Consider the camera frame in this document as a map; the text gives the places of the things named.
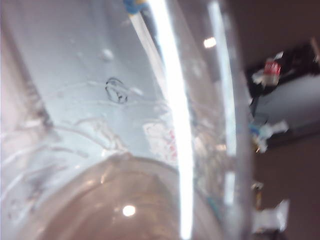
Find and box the clear red-label mineral water bottle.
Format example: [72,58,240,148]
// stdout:
[0,0,256,240]

